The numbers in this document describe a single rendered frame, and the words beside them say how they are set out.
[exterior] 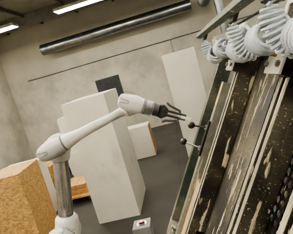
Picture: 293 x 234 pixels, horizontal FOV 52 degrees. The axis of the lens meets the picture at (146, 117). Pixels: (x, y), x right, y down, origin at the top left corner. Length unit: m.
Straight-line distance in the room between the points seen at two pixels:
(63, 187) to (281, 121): 1.56
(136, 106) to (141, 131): 4.97
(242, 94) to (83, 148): 3.13
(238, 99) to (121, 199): 3.24
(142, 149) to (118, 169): 2.73
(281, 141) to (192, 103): 4.61
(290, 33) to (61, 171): 1.75
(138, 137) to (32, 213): 3.83
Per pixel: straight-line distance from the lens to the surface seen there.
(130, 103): 1.72
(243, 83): 1.25
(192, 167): 1.94
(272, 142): 0.79
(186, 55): 5.31
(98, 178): 4.22
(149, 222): 2.07
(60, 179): 2.04
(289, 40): 0.47
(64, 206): 2.10
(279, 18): 0.52
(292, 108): 0.79
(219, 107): 1.62
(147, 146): 6.76
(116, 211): 4.37
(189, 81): 5.32
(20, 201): 3.37
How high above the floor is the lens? 1.89
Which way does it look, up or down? 9 degrees down
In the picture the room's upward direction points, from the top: 16 degrees counter-clockwise
